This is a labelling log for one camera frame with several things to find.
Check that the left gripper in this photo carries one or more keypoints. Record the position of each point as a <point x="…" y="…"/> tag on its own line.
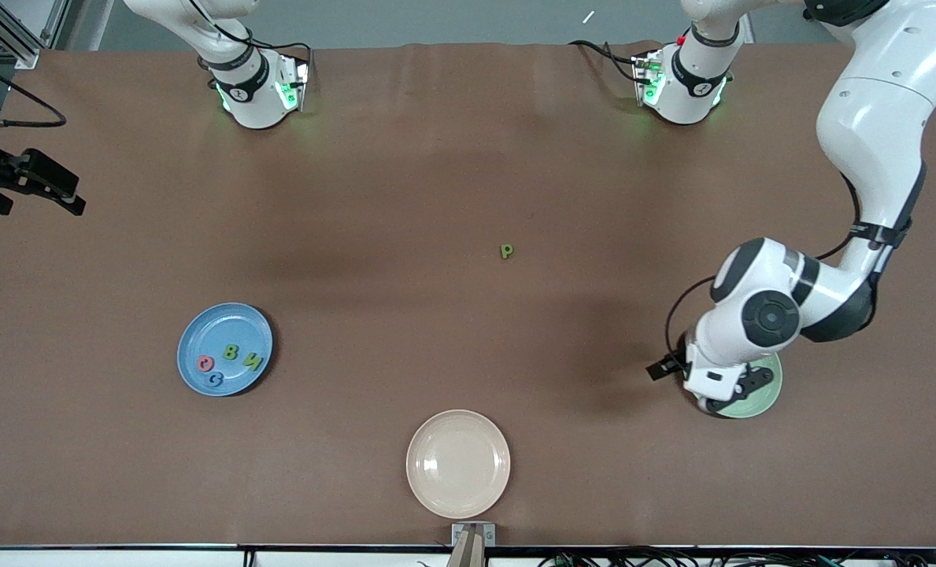
<point x="682" y="353"/>

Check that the red letter Q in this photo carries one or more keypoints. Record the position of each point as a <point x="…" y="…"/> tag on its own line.
<point x="200" y="364"/>

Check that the green letter B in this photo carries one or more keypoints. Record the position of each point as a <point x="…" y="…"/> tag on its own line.
<point x="231" y="352"/>

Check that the blue letter C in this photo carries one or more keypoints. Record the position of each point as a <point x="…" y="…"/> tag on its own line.
<point x="219" y="383"/>

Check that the green uppercase letter N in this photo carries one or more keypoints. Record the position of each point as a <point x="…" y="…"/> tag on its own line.
<point x="253" y="362"/>

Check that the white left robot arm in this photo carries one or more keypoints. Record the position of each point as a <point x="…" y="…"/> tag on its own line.
<point x="877" y="118"/>

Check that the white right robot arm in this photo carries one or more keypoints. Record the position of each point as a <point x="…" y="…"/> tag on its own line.
<point x="255" y="102"/>

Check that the green plate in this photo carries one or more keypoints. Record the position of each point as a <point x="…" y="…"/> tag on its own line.
<point x="760" y="402"/>

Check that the beige plate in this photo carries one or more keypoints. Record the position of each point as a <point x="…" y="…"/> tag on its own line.
<point x="458" y="465"/>

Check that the blue plate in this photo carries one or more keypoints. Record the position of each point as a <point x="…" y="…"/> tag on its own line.
<point x="216" y="331"/>

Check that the brown table mat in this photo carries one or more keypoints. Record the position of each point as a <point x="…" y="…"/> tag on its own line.
<point x="452" y="142"/>

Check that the aluminium frame post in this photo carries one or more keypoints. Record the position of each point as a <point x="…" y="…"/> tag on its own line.
<point x="19" y="51"/>

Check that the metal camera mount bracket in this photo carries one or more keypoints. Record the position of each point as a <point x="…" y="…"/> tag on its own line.
<point x="458" y="534"/>

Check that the white table edge rail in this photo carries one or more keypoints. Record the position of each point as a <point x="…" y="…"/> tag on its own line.
<point x="121" y="557"/>

